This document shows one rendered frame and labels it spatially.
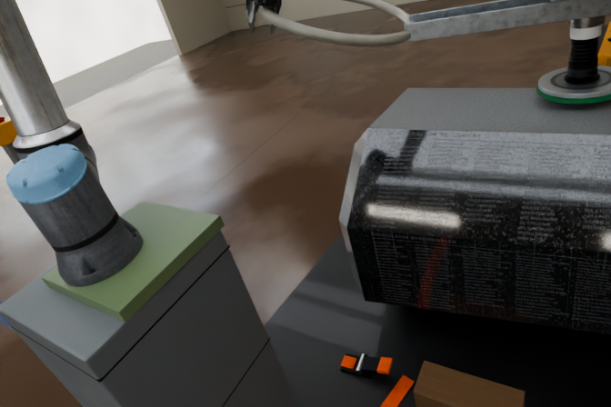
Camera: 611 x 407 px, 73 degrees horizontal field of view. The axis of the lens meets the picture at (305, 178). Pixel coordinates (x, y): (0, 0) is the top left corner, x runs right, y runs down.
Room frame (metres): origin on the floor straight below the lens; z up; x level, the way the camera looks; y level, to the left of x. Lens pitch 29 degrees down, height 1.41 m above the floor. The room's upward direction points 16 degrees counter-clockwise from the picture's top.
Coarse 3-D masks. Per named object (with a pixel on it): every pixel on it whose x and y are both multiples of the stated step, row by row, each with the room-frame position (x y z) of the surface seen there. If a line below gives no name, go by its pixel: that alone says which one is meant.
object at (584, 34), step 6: (570, 30) 1.06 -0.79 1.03; (576, 30) 1.03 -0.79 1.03; (582, 30) 1.02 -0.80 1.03; (588, 30) 1.01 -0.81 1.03; (594, 30) 1.01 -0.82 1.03; (600, 30) 1.01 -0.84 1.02; (570, 36) 1.05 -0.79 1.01; (576, 36) 1.03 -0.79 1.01; (582, 36) 1.02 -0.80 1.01; (588, 36) 1.01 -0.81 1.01; (594, 36) 1.01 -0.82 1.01
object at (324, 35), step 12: (348, 0) 1.55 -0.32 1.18; (360, 0) 1.52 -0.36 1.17; (372, 0) 1.50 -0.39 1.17; (264, 12) 1.26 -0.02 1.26; (396, 12) 1.40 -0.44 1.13; (276, 24) 1.20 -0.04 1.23; (288, 24) 1.17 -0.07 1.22; (300, 24) 1.16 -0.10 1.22; (312, 36) 1.13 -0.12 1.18; (324, 36) 1.11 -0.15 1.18; (336, 36) 1.11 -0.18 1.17; (348, 36) 1.10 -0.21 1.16; (360, 36) 1.11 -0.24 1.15; (372, 36) 1.11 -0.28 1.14; (384, 36) 1.12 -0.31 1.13; (396, 36) 1.14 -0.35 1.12; (408, 36) 1.17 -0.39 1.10
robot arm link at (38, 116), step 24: (0, 0) 0.99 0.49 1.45; (0, 24) 0.97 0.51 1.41; (24, 24) 1.02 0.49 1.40; (0, 48) 0.96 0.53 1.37; (24, 48) 0.99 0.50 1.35; (0, 72) 0.96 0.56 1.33; (24, 72) 0.97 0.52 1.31; (0, 96) 0.97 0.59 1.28; (24, 96) 0.96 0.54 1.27; (48, 96) 0.99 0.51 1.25; (24, 120) 0.96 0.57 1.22; (48, 120) 0.97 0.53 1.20; (24, 144) 0.94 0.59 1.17; (48, 144) 0.94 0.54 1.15; (72, 144) 0.97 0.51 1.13; (96, 168) 0.97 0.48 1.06
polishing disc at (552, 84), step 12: (552, 72) 1.14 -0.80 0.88; (564, 72) 1.11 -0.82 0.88; (600, 72) 1.05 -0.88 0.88; (540, 84) 1.08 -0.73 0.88; (552, 84) 1.06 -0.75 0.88; (564, 84) 1.04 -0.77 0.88; (576, 84) 1.01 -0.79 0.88; (588, 84) 0.99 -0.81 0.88; (600, 84) 0.98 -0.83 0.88; (564, 96) 0.99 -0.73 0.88; (576, 96) 0.96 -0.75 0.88; (588, 96) 0.95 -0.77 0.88
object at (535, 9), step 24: (504, 0) 1.17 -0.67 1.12; (528, 0) 1.15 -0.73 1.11; (576, 0) 1.00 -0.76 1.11; (600, 0) 0.98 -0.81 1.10; (408, 24) 1.19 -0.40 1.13; (432, 24) 1.16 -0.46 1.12; (456, 24) 1.13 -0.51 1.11; (480, 24) 1.10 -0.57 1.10; (504, 24) 1.08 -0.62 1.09; (528, 24) 1.05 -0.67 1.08
